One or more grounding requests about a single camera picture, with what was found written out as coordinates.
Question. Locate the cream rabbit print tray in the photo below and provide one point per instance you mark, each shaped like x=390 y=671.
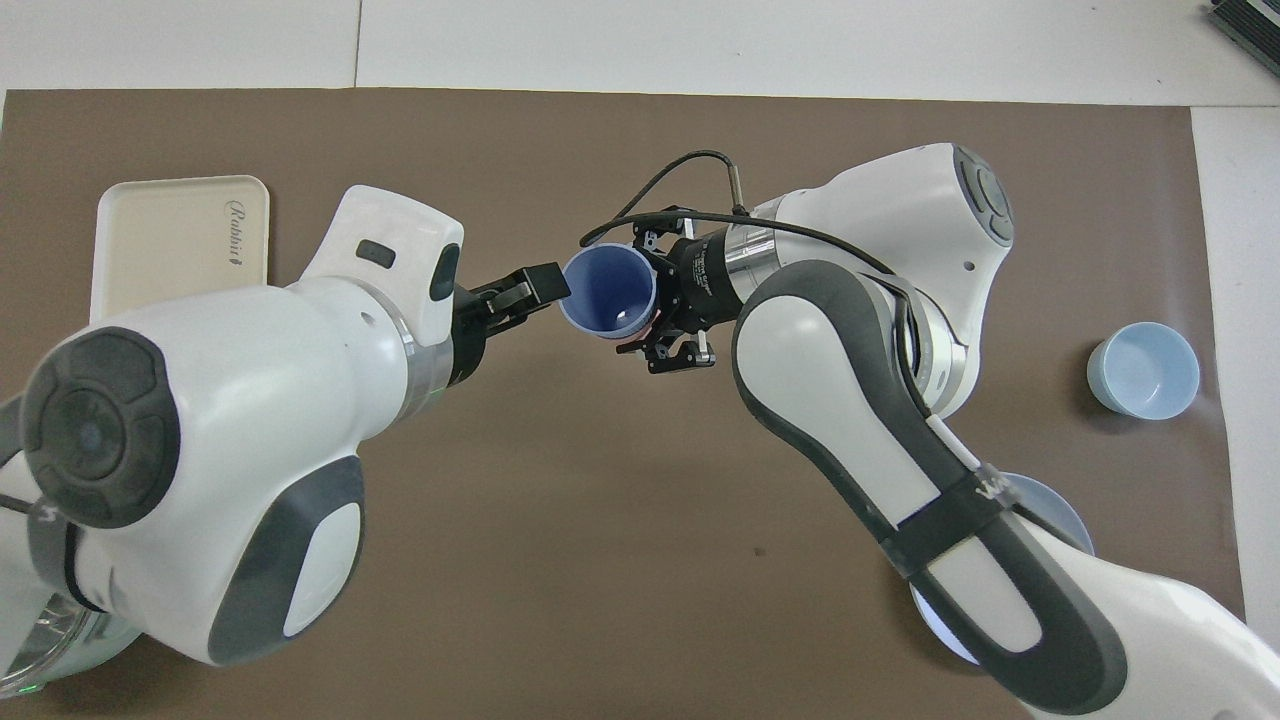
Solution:
x=160 y=240

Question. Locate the blue plastic cup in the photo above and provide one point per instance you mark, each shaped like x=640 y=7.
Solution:
x=605 y=290

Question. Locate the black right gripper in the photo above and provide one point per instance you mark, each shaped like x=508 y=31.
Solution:
x=700 y=285

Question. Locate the dark grey ribbed device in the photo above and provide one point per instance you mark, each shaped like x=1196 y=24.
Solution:
x=1250 y=25

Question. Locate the light blue bowl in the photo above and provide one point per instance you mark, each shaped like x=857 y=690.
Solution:
x=1145 y=370

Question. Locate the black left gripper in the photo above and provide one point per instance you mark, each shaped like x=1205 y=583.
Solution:
x=468 y=335

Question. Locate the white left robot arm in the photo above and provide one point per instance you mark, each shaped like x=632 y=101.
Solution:
x=250 y=400

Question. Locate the brown table mat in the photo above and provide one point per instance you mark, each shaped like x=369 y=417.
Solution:
x=600 y=500

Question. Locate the pale blue plate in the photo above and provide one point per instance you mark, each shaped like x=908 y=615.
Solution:
x=1060 y=515

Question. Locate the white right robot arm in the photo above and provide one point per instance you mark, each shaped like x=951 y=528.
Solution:
x=880 y=400

